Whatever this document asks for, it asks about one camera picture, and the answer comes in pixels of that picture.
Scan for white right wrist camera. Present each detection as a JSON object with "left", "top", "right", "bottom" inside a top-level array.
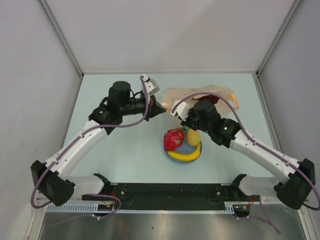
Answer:
[{"left": 170, "top": 100, "right": 192, "bottom": 121}]

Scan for aluminium frame rail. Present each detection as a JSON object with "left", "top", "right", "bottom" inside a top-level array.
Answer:
[{"left": 36, "top": 182, "right": 310, "bottom": 203}]

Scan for translucent orange plastic bag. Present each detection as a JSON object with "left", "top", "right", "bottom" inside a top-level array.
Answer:
[{"left": 160, "top": 85, "right": 240, "bottom": 116}]

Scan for dark red fake grapes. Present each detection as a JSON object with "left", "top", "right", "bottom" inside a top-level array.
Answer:
[{"left": 203, "top": 95, "right": 220, "bottom": 104}]

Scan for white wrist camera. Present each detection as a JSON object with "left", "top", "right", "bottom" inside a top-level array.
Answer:
[
  {"left": 140, "top": 74, "right": 160, "bottom": 96},
  {"left": 170, "top": 100, "right": 192, "bottom": 121}
]

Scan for red fake dragon fruit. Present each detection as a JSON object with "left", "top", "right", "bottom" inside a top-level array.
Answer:
[{"left": 163, "top": 127, "right": 185, "bottom": 151}]

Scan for blue plate with bear print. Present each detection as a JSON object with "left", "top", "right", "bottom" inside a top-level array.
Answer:
[{"left": 164, "top": 142, "right": 202, "bottom": 165}]

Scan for white slotted cable duct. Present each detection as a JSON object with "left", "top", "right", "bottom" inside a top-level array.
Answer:
[{"left": 46, "top": 202, "right": 249, "bottom": 215}]

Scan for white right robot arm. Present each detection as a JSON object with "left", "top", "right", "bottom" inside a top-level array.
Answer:
[{"left": 172, "top": 100, "right": 316, "bottom": 210}]

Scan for yellow fake banana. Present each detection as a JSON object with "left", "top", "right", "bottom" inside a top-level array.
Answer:
[{"left": 167, "top": 143, "right": 202, "bottom": 162}]

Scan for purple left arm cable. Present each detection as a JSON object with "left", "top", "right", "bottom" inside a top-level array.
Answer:
[{"left": 30, "top": 74, "right": 153, "bottom": 226}]

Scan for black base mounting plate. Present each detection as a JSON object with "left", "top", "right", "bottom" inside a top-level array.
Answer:
[{"left": 99, "top": 183, "right": 259, "bottom": 210}]

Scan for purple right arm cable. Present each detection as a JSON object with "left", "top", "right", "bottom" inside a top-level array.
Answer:
[{"left": 171, "top": 93, "right": 320, "bottom": 235}]

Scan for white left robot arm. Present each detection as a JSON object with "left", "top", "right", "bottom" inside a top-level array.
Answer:
[{"left": 30, "top": 75, "right": 166, "bottom": 209}]

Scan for yellow fake lemon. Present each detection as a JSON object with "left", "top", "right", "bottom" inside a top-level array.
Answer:
[{"left": 185, "top": 129, "right": 201, "bottom": 147}]

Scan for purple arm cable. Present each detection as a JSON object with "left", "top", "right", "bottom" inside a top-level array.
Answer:
[
  {"left": 30, "top": 74, "right": 153, "bottom": 226},
  {"left": 171, "top": 93, "right": 320, "bottom": 235}
]

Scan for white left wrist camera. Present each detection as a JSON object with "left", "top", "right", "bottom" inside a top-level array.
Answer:
[{"left": 140, "top": 74, "right": 160, "bottom": 96}]

